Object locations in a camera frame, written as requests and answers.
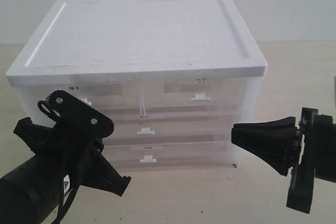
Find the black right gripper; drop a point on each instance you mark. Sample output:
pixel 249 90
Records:
pixel 278 143

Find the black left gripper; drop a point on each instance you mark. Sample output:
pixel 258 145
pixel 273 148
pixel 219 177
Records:
pixel 75 142

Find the clear bottom wide drawer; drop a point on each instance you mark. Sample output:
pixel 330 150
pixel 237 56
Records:
pixel 181 155

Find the clear top left drawer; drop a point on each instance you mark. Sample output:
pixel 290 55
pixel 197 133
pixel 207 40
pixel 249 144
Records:
pixel 118 100

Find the clear top right drawer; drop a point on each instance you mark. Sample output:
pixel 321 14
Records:
pixel 193 97

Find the white plastic drawer cabinet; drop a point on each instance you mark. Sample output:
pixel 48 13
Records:
pixel 142 41

